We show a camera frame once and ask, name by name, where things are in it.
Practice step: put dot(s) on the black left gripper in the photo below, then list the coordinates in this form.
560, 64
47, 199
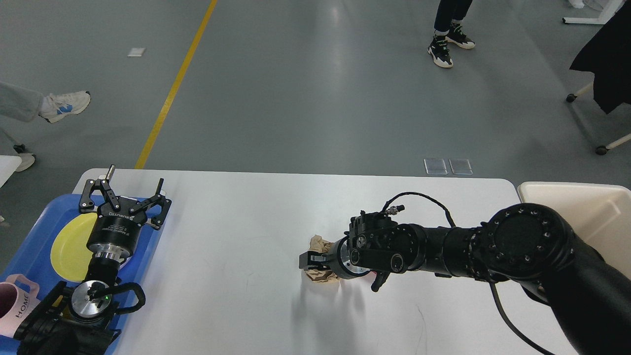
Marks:
116, 231

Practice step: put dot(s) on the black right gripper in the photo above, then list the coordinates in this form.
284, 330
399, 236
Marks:
337, 260

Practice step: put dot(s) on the brown paper ball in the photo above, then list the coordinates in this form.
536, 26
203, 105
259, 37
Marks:
317, 244

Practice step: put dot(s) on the yellow plastic plate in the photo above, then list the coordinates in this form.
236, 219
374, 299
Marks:
69, 255

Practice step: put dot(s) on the pink ribbed mug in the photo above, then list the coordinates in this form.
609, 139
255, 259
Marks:
18, 298

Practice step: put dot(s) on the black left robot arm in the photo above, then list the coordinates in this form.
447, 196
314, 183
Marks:
73, 318

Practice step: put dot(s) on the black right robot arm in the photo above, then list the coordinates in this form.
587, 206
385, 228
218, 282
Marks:
530, 244

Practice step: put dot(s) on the blue plastic tray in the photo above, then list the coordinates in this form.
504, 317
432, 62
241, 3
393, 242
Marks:
33, 259

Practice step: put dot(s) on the white table corner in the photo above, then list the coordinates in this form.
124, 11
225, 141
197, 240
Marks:
8, 166

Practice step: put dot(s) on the white blue sneaker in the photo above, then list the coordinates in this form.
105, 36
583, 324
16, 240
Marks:
56, 107

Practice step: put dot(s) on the person in black sneakers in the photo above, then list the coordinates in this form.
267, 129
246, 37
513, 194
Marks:
447, 28

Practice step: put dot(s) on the beige plastic bin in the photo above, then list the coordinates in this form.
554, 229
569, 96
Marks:
600, 215

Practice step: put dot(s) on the black office chair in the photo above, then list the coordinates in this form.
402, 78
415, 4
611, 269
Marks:
607, 56

